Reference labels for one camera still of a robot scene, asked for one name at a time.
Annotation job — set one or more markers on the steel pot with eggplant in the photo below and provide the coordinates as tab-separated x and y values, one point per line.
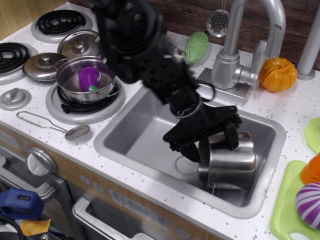
67	78

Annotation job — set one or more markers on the black coil burner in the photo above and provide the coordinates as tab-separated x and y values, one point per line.
13	56
73	113
55	25

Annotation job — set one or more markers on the silver toy sink basin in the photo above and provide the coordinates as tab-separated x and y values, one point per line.
134	137

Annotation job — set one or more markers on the grey oven dial knob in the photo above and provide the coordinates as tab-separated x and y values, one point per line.
39	163

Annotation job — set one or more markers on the purple toy eggplant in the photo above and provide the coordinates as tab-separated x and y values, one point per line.
89	79

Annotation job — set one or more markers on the orange toy pumpkin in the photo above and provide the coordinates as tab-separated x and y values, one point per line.
278	74

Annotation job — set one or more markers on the black coil burner far left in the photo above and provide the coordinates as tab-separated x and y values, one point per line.
13	56

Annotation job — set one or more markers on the black coil burner front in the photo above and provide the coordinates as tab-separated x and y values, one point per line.
73	113

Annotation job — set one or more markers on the grey vertical post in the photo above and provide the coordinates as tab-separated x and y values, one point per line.
305	66

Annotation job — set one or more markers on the black coil burner rear left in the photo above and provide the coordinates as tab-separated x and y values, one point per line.
55	25

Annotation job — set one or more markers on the orange cloth scrap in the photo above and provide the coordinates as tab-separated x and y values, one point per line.
34	227

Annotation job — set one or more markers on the steel pot lid front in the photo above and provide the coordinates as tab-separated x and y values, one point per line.
44	66

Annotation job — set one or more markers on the grey stove knob front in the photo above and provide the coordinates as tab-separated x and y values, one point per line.
15	99

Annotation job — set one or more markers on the light green plastic tray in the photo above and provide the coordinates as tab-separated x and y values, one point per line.
285	219

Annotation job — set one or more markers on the tall stainless steel pot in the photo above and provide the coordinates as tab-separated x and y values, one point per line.
225	168

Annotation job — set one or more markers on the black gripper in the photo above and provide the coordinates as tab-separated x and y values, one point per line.
198	121

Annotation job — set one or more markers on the silver oven door handle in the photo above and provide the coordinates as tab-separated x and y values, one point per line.
110	223

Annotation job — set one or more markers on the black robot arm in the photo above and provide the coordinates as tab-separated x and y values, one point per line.
133	41

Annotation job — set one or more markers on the purple white striped toy onion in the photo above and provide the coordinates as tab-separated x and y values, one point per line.
307	204

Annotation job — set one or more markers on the orange plastic cup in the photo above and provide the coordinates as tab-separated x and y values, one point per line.
311	172

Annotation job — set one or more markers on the steel pot lid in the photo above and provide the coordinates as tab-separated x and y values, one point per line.
81	43
44	66

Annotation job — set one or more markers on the metal wire-handled spoon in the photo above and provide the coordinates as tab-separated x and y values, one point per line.
45	123

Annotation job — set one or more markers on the light green plate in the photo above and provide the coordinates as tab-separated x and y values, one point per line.
312	134

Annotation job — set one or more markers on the hanging metal strainer ladle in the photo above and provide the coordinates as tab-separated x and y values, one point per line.
217	21

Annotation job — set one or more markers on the blue clamp tool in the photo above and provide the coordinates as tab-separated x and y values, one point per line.
20	204

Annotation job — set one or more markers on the steel pot lid rear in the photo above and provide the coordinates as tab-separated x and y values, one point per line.
81	43

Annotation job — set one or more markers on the green toy bitter gourd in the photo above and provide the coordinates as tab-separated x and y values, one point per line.
196	47

